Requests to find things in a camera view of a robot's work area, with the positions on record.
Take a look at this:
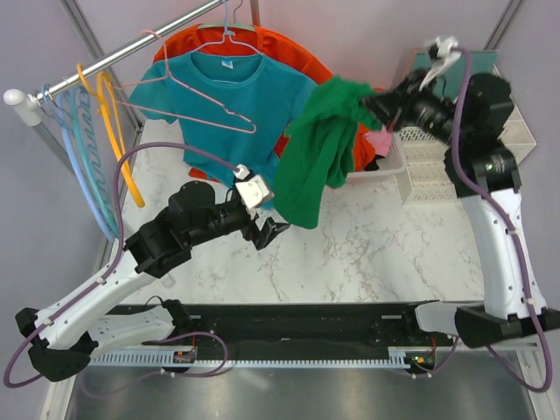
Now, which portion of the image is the white laundry basket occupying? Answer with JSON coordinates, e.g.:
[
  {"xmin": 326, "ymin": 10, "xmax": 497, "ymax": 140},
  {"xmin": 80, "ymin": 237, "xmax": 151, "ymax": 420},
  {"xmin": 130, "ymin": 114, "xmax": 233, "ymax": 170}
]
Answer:
[{"xmin": 346, "ymin": 133, "xmax": 407, "ymax": 181}]

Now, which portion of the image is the green t-shirt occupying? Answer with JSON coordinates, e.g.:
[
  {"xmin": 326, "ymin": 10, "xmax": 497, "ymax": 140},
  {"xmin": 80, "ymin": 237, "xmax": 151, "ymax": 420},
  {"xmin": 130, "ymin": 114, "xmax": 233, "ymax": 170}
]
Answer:
[{"xmin": 273, "ymin": 76, "xmax": 382, "ymax": 229}]

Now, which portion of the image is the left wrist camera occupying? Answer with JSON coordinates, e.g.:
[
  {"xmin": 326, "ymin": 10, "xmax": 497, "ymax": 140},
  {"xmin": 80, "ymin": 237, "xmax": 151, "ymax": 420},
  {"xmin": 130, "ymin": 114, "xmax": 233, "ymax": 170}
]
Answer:
[{"xmin": 234, "ymin": 164, "xmax": 274, "ymax": 211}]

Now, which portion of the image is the orange hanging t-shirt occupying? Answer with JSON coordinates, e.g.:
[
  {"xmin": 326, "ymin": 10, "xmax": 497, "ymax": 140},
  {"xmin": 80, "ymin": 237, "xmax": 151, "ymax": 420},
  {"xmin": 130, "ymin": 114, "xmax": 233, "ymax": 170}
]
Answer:
[{"xmin": 152, "ymin": 24, "xmax": 377, "ymax": 181}]

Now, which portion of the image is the black cloth in basket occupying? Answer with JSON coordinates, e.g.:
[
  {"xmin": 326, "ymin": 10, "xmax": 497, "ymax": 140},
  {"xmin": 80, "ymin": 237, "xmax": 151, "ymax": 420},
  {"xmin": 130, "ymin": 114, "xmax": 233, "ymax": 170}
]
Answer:
[{"xmin": 364, "ymin": 157, "xmax": 384, "ymax": 172}]

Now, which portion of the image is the light blue plastic hanger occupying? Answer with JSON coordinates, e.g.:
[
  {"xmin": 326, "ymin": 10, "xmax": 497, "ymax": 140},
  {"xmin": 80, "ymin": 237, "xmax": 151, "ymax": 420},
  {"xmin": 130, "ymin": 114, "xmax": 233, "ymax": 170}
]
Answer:
[{"xmin": 55, "ymin": 90, "xmax": 118, "ymax": 242}]

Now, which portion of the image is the white cable duct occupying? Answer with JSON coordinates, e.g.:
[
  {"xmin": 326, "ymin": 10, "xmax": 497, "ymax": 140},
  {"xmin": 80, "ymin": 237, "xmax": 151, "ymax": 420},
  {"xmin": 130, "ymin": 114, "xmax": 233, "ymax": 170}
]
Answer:
[{"xmin": 89, "ymin": 347, "xmax": 435, "ymax": 369}]

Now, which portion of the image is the purple cable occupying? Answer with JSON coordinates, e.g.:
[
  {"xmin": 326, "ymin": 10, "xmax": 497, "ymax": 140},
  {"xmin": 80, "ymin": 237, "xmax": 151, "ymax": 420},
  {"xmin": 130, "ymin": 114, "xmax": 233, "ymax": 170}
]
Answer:
[
  {"xmin": 450, "ymin": 46, "xmax": 554, "ymax": 392},
  {"xmin": 3, "ymin": 141, "xmax": 246, "ymax": 389}
]

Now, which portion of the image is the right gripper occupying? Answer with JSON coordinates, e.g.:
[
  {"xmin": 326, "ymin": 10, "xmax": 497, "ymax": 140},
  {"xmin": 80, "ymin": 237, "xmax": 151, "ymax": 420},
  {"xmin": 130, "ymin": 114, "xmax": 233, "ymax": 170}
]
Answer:
[{"xmin": 362, "ymin": 65, "xmax": 473, "ymax": 147}]

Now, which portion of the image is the blue wire hanger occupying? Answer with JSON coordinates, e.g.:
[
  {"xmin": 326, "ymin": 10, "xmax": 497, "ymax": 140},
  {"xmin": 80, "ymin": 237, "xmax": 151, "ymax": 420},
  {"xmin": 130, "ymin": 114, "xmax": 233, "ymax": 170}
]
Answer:
[{"xmin": 192, "ymin": 0, "xmax": 263, "ymax": 56}]

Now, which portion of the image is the pink cloth in basket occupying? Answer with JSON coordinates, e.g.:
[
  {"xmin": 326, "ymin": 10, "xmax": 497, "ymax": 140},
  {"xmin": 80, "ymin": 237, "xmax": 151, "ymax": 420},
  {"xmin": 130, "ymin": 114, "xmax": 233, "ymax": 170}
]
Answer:
[{"xmin": 364, "ymin": 130, "xmax": 393, "ymax": 158}]

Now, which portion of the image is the orange plastic hanger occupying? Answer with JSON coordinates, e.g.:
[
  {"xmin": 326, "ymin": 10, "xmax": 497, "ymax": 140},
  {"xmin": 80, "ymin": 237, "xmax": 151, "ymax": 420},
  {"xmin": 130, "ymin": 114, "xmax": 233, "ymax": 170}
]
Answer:
[{"xmin": 76, "ymin": 64, "xmax": 145, "ymax": 208}]

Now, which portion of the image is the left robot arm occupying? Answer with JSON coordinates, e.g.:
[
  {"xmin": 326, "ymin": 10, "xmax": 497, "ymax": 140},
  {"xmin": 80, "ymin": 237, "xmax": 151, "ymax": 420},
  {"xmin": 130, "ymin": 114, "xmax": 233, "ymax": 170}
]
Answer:
[{"xmin": 16, "ymin": 181, "xmax": 289, "ymax": 382}]

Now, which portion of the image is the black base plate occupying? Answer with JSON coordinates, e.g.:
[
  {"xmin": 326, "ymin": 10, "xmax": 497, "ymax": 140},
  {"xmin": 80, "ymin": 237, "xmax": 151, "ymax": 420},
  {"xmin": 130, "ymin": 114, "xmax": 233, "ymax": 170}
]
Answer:
[{"xmin": 104, "ymin": 299, "xmax": 482, "ymax": 362}]

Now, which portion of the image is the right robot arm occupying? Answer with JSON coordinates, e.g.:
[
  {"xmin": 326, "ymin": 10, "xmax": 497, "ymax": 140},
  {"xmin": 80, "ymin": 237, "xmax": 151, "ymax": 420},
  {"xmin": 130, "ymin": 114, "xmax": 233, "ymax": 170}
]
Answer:
[{"xmin": 359, "ymin": 69, "xmax": 559, "ymax": 348}]

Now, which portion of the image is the metal clothes rail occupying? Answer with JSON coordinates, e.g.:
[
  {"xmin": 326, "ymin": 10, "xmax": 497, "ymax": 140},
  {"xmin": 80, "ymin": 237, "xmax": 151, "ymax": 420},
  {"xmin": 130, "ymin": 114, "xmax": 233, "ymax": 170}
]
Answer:
[{"xmin": 3, "ymin": 1, "xmax": 222, "ymax": 127}]

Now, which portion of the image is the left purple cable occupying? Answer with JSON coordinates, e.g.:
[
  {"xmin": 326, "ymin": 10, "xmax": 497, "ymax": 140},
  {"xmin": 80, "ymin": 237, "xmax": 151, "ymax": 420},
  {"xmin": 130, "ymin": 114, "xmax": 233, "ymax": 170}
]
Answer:
[{"xmin": 3, "ymin": 141, "xmax": 246, "ymax": 389}]

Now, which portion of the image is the teal plastic hanger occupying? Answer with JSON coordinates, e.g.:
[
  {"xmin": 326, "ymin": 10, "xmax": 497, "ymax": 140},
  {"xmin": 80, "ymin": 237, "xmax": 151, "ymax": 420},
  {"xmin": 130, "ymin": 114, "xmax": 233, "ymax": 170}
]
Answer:
[{"xmin": 69, "ymin": 86, "xmax": 117, "ymax": 236}]

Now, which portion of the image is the pink wire hanger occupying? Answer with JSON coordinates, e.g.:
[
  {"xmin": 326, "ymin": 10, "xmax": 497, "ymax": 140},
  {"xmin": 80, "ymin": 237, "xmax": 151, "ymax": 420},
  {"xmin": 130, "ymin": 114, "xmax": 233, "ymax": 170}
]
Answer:
[{"xmin": 115, "ymin": 42, "xmax": 256, "ymax": 134}]

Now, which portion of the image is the teal t-shirt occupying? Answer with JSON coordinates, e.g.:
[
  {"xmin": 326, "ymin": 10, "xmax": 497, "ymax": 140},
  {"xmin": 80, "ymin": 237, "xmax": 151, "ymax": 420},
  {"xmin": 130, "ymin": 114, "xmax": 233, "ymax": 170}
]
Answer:
[{"xmin": 129, "ymin": 52, "xmax": 317, "ymax": 180}]

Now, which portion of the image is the mint green hanger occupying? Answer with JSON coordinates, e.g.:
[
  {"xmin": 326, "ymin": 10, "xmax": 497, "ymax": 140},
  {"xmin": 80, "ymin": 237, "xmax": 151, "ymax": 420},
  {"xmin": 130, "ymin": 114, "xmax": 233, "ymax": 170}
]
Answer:
[{"xmin": 198, "ymin": 0, "xmax": 256, "ymax": 32}]

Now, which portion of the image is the teal board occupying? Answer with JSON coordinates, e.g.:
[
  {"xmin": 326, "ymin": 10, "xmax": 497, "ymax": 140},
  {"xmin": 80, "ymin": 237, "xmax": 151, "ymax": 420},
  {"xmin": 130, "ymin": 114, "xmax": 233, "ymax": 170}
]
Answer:
[{"xmin": 410, "ymin": 48, "xmax": 498, "ymax": 84}]

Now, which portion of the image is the orange cloth in basket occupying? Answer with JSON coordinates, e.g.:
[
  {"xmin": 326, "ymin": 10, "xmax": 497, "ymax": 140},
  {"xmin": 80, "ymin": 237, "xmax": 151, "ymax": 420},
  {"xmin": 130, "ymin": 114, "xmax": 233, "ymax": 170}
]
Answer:
[{"xmin": 353, "ymin": 123, "xmax": 376, "ymax": 172}]

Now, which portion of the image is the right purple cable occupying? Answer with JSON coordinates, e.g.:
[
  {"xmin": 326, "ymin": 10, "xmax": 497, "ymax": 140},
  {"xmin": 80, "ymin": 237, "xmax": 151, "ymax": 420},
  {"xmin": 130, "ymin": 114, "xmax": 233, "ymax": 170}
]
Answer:
[{"xmin": 450, "ymin": 46, "xmax": 554, "ymax": 392}]

